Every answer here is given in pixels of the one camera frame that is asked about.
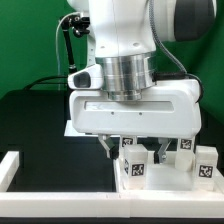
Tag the white square tabletop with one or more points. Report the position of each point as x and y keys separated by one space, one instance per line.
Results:
x=165 y=177

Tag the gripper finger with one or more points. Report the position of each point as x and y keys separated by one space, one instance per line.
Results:
x=160 y=154
x=112 y=151

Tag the camera on black mount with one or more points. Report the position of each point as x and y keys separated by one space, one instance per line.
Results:
x=78 y=23

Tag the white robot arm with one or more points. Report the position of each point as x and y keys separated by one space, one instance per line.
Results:
x=121 y=93

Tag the white fiducial tag sheet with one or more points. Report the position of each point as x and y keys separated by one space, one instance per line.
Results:
x=71 y=132

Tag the white U-shaped fence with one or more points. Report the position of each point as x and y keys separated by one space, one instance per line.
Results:
x=126 y=204

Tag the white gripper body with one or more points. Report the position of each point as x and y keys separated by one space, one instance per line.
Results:
x=169 y=109

